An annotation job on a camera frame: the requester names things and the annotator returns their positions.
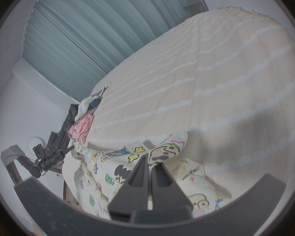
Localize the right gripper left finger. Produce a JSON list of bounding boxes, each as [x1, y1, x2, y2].
[[108, 154, 151, 222]]

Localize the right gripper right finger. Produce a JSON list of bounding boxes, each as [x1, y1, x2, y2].
[[151, 163, 194, 216]]

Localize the white printed pyjama top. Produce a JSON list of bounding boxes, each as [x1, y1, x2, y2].
[[72, 130, 232, 221]]

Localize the pile of clothes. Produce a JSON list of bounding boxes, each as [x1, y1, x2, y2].
[[66, 85, 109, 144]]

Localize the black chest of drawers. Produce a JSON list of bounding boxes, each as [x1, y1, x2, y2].
[[48, 104, 75, 157]]

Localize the pink garment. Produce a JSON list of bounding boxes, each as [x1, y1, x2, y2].
[[68, 113, 96, 145]]

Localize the blue-green curtain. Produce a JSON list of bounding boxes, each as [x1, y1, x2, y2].
[[36, 0, 202, 74], [22, 5, 109, 103]]

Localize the bed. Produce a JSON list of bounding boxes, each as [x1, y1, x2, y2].
[[63, 0, 295, 206]]

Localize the grey bedside table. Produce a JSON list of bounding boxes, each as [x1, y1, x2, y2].
[[176, 0, 210, 24]]

